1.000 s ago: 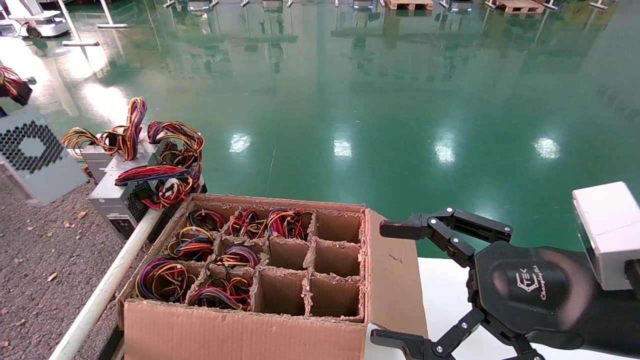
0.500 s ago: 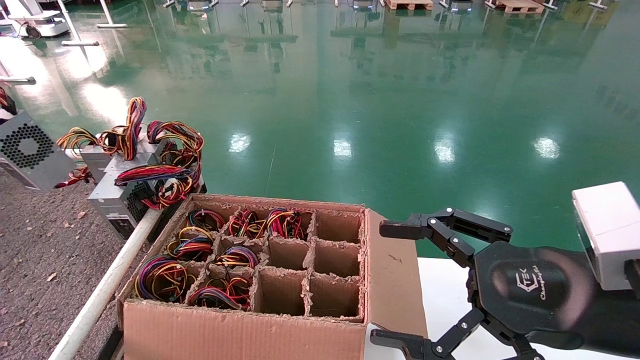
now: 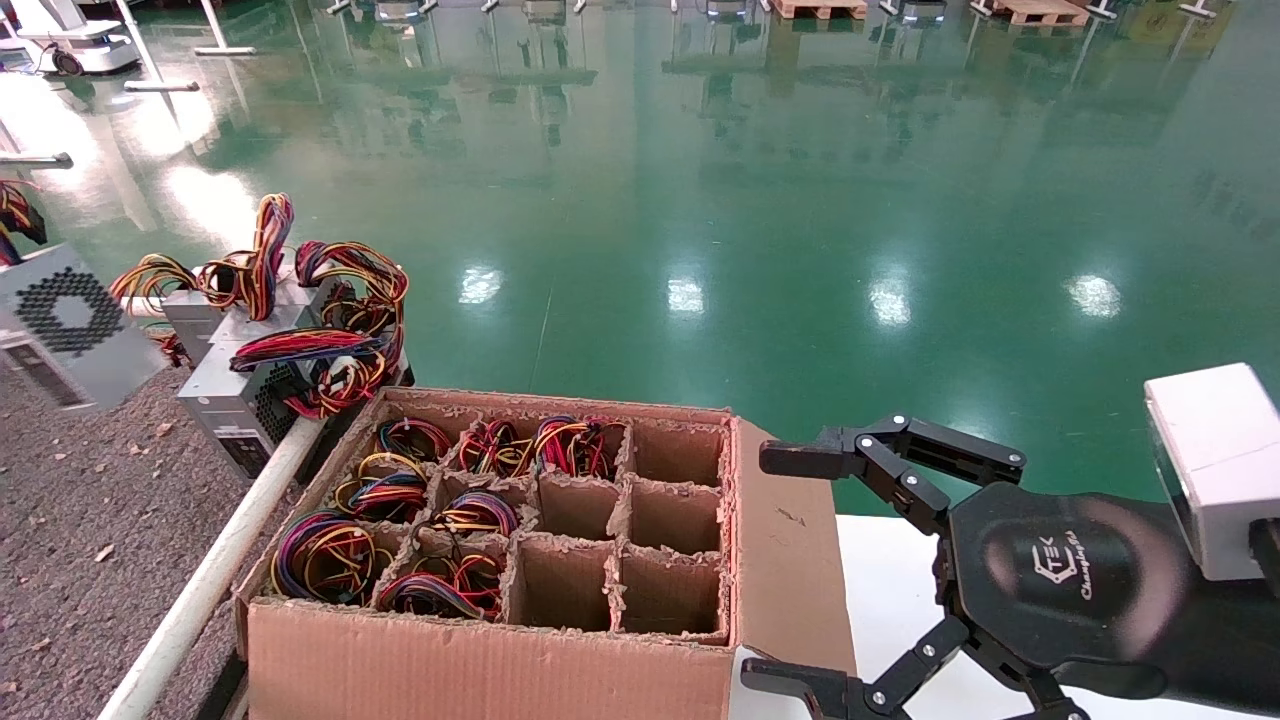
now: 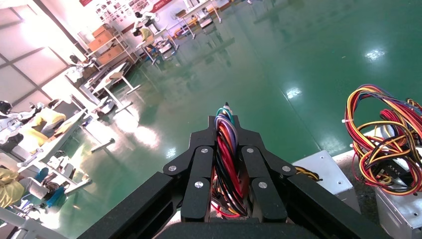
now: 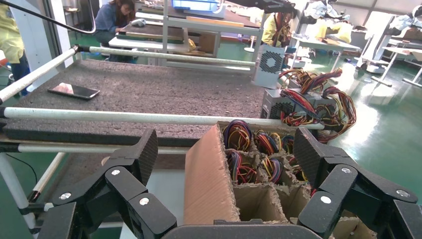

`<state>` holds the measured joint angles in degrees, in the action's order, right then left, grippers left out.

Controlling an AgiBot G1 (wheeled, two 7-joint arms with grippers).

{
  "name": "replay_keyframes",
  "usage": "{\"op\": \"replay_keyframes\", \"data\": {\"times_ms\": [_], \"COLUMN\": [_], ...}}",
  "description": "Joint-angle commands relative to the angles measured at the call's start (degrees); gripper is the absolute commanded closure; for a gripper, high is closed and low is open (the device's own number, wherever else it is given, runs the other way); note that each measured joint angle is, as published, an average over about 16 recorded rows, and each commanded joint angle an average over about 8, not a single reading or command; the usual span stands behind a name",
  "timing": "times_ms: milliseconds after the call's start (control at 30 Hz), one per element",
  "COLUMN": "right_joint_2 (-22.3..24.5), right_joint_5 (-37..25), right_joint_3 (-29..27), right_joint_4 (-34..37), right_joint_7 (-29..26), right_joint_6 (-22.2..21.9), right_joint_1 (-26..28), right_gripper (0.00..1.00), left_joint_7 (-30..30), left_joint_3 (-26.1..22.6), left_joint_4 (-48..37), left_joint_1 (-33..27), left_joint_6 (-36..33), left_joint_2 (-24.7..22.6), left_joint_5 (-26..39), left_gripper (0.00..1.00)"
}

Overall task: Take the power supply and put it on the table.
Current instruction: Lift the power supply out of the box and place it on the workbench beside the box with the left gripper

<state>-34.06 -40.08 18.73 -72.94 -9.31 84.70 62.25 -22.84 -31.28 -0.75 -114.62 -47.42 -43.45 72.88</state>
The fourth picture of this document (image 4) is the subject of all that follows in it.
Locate person in yellow vest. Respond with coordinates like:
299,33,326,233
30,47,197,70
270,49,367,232
0,166,27,210
19,99,68,152
131,27,153,43

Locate small brown cardboard carton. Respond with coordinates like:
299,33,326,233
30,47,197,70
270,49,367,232
92,23,112,37

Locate silver power supply with cables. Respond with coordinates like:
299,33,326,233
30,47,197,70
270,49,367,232
375,184,422,239
211,102,362,219

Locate red yellow cable bundle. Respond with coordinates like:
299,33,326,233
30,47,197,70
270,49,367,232
342,84,422,197

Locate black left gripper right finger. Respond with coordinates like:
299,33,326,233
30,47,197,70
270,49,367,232
230,115,393,239

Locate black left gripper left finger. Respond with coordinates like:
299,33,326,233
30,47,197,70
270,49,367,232
76,115,218,239

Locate red wall banner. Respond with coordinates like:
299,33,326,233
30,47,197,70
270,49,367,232
150,0,174,14

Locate white humanoid robot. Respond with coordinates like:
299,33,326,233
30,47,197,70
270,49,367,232
0,100,37,139
67,54,96,84
133,10,159,30

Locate blue plastic object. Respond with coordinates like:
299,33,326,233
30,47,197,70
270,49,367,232
45,185,67,209

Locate white work table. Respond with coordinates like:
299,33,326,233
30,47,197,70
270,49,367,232
141,28,180,66
92,62,143,115
0,109,116,187

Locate wall photo posters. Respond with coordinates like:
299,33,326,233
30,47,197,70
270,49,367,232
96,0,151,24

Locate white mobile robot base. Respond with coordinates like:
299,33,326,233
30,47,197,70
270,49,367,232
197,15,215,29

